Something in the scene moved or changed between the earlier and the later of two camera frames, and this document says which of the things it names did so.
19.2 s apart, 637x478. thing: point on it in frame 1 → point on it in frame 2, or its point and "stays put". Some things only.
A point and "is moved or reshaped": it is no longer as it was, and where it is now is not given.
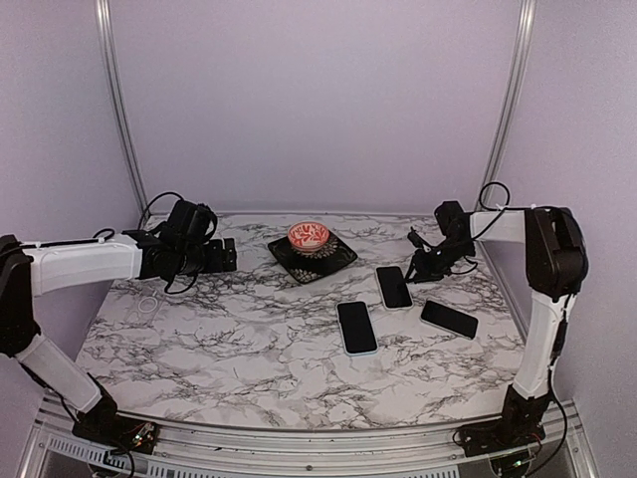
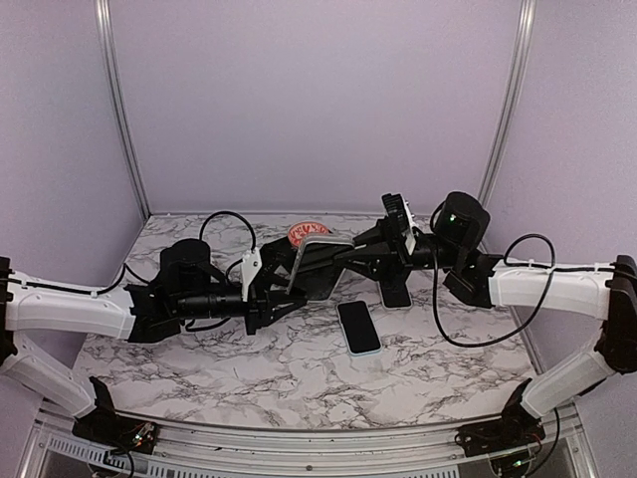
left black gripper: (216, 263) → (265, 314)
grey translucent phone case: (393, 286) stays put
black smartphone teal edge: (394, 289) stays put
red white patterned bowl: (308, 236) stays put
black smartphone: (356, 328) stays put
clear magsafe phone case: (144, 309) is moved or reshaped
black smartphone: (453, 320) → (318, 274)
